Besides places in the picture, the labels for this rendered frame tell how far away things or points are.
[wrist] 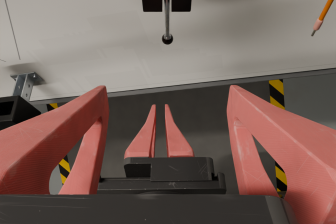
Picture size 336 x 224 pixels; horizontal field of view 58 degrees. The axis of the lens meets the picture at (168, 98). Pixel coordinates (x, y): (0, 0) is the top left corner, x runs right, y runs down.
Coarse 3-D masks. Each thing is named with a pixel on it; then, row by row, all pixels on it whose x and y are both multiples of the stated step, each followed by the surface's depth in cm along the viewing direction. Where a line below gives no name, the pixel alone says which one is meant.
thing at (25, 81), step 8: (32, 72) 51; (16, 80) 51; (24, 80) 53; (32, 80) 52; (16, 88) 50; (24, 88) 50; (8, 96) 47; (16, 96) 46; (24, 96) 50; (0, 104) 47; (8, 104) 47; (16, 104) 46; (24, 104) 47; (0, 112) 48; (8, 112) 49; (16, 112) 45; (24, 112) 47; (32, 112) 49; (40, 112) 51; (0, 120) 45; (8, 120) 44; (16, 120) 45; (24, 120) 47; (0, 128) 47
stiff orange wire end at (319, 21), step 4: (328, 0) 24; (332, 0) 24; (328, 4) 24; (324, 8) 25; (328, 8) 24; (324, 12) 25; (320, 16) 25; (324, 16) 25; (316, 20) 26; (320, 20) 26; (316, 24) 26; (320, 24) 26; (316, 28) 26; (312, 32) 27
